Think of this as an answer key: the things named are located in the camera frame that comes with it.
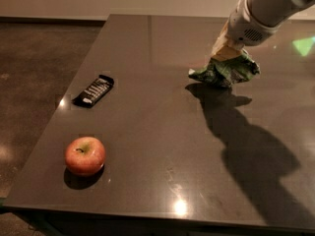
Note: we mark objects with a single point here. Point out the red apple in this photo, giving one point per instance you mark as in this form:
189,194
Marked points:
85,156

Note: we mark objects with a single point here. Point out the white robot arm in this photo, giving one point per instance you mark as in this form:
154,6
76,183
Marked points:
293,7

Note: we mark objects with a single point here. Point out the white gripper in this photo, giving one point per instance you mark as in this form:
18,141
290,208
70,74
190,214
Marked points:
243,26

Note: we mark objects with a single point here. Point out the green jalapeno chip bag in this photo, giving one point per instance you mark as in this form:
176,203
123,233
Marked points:
225,74

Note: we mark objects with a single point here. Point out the black candy bar wrapper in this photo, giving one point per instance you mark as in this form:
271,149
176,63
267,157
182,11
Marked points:
94,92

